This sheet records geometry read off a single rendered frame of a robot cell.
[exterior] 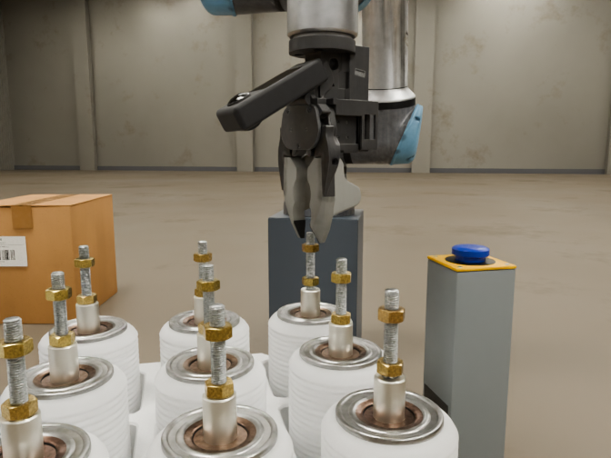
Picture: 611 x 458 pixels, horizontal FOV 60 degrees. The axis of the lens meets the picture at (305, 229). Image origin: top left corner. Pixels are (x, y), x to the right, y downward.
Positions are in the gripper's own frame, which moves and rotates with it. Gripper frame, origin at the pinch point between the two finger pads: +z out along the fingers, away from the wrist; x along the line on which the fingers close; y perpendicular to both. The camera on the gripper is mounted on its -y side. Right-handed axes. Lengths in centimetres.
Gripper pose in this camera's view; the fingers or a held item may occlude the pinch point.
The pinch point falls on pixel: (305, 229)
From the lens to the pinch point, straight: 58.4
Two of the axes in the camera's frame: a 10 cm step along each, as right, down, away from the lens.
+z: 0.0, 9.9, 1.5
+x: -5.6, -1.3, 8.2
